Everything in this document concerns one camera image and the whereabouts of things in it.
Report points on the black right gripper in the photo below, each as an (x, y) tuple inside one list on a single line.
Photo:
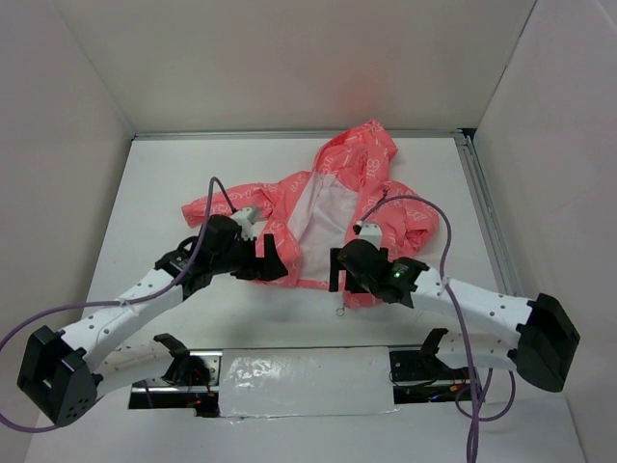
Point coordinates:
[(335, 266)]

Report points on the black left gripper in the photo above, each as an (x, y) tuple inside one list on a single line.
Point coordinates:
[(269, 267)]

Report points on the pink hooded jacket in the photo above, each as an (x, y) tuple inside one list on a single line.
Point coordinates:
[(311, 212)]

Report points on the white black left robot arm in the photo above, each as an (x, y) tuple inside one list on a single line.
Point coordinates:
[(65, 372)]

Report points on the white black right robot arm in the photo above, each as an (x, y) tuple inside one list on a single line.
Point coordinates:
[(534, 338)]

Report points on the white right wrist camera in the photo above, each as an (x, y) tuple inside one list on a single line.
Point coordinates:
[(368, 231)]

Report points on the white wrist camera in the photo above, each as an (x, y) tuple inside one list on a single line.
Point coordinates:
[(246, 218), (368, 231)]

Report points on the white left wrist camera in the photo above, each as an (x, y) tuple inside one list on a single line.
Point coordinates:
[(246, 218)]

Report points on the silver base rail with tape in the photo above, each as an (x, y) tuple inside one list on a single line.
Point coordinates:
[(299, 383)]

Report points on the aluminium frame rail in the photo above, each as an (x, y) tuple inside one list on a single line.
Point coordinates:
[(165, 171)]

